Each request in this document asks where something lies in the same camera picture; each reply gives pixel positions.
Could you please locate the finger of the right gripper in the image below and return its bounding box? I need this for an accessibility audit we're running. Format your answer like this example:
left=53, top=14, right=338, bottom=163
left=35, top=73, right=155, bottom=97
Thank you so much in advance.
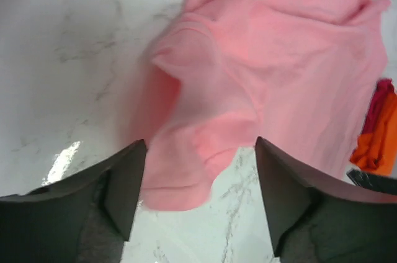
left=347, top=169, right=397, bottom=195

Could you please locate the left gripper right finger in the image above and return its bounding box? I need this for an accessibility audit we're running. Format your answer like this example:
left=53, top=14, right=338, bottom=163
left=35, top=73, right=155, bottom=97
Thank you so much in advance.
left=256, top=138, right=396, bottom=263

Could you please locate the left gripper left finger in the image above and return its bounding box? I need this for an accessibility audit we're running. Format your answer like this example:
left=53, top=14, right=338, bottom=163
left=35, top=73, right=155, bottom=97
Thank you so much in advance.
left=1, top=140, right=147, bottom=262

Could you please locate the pink t shirt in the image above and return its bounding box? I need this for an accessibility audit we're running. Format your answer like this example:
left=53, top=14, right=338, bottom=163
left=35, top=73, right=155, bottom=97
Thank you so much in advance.
left=130, top=0, right=390, bottom=211

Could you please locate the orange folded t shirt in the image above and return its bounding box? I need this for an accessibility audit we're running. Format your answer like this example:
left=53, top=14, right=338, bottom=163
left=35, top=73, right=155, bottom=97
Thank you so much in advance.
left=350, top=92, right=396, bottom=176

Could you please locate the dark red folded t shirt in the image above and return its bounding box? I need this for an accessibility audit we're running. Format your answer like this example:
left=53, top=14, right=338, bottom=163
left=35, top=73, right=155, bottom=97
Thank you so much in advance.
left=362, top=78, right=395, bottom=134

